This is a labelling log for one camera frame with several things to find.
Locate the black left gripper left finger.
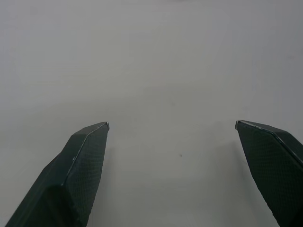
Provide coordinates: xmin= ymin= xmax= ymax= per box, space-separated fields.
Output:
xmin=4 ymin=122 xmax=110 ymax=227

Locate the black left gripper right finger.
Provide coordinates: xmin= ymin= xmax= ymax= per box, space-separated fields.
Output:
xmin=234 ymin=120 xmax=303 ymax=227

